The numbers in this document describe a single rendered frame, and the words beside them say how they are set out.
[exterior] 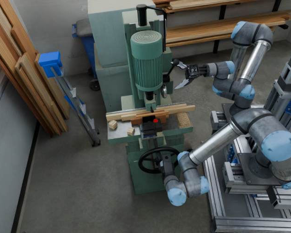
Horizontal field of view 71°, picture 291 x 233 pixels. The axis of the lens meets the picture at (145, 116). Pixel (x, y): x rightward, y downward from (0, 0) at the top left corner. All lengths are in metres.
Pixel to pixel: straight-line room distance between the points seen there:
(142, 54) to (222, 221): 1.41
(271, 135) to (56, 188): 2.08
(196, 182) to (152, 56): 0.67
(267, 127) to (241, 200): 1.23
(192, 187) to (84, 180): 1.57
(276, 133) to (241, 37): 0.80
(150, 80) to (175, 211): 1.32
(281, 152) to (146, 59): 0.75
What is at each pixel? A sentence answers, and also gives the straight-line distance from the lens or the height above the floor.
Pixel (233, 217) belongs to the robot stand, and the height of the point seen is 0.23.
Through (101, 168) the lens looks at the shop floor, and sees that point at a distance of 2.40.
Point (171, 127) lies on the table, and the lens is 1.45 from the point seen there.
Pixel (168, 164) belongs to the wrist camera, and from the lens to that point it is 1.12.
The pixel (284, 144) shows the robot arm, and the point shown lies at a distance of 0.87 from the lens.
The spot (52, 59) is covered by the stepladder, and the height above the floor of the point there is 1.16.
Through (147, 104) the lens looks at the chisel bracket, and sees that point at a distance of 1.38.
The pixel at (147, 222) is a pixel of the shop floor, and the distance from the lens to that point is 2.08.
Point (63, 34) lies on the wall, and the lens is 3.63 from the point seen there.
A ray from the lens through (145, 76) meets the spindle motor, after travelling 1.22.
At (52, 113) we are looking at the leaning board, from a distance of 2.68.
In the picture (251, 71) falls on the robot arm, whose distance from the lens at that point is 1.35.
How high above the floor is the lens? 1.98
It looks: 45 degrees down
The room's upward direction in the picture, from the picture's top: 5 degrees counter-clockwise
